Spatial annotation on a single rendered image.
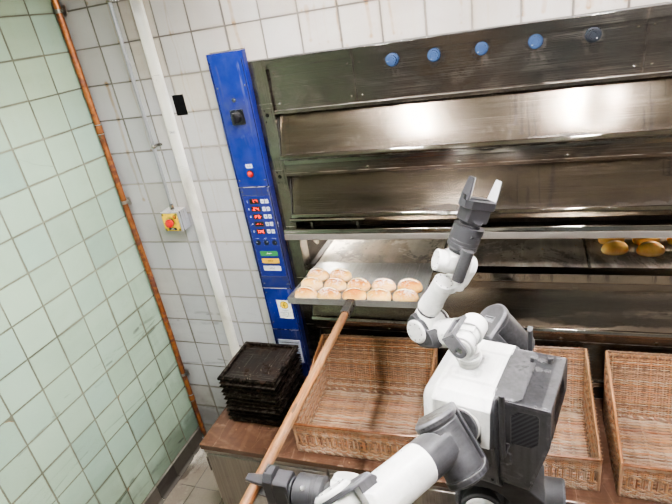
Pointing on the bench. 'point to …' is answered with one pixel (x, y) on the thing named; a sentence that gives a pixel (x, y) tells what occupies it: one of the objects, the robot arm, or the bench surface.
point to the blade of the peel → (373, 281)
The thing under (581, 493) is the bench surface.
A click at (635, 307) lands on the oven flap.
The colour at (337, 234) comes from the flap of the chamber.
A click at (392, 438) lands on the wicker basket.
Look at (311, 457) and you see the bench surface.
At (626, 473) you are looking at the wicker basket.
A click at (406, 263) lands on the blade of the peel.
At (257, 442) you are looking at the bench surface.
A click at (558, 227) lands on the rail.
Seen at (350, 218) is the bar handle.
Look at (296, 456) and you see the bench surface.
